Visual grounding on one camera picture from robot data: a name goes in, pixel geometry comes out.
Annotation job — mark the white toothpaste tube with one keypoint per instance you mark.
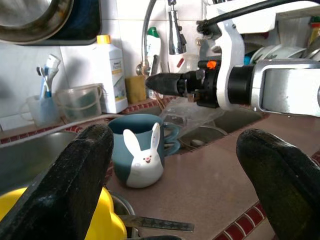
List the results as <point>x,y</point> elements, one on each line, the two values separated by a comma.
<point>53,66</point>

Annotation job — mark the white detergent bottle yellow cap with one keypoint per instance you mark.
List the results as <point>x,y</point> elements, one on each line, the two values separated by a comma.
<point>110,75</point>

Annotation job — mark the clear plastic tub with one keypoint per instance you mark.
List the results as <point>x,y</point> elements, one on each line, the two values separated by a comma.
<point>80,105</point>

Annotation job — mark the steel sink basin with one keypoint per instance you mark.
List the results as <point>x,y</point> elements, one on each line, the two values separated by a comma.
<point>240,120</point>
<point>30,155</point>

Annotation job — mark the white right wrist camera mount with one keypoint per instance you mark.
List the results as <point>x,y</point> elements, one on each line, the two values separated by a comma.
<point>232,37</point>

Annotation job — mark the blue white toothbrush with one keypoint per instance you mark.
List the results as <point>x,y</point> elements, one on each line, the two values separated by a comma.
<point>45,82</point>

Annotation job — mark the chrome gooseneck faucet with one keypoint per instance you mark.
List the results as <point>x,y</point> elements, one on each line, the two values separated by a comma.
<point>176,37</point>

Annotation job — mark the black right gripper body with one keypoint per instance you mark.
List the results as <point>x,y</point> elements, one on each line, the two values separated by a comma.
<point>207,85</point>

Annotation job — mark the blue plastic bowl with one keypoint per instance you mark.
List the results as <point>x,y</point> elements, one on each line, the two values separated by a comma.
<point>247,59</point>

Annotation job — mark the mustard yellow sponge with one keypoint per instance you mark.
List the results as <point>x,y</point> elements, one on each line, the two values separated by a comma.
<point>135,90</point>

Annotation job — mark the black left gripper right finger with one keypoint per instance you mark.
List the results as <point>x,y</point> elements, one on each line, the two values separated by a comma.
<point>287,187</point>

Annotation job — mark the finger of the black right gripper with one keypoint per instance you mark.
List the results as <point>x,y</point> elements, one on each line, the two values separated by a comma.
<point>162,83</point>

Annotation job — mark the clear plastic bag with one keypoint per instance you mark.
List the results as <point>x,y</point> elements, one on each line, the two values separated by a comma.
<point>185,115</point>

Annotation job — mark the white bottle green cap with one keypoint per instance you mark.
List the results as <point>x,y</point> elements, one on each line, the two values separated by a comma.
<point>153,45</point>

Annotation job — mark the clear plastic toothbrush cup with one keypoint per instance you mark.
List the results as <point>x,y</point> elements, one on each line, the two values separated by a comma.
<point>42,112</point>

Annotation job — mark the white dish rack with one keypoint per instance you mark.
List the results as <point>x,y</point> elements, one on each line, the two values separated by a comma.
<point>275,52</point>

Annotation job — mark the blue rabbit mug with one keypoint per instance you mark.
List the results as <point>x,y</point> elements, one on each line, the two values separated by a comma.
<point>125,140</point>

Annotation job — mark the yellow plastic bowl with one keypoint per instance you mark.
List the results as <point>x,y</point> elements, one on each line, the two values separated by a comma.
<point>107,220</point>

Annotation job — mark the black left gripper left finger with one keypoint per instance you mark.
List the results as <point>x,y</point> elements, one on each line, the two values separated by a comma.
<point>62,187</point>

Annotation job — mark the hanging steel wok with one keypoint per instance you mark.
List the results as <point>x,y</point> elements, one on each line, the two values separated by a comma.
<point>82,22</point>

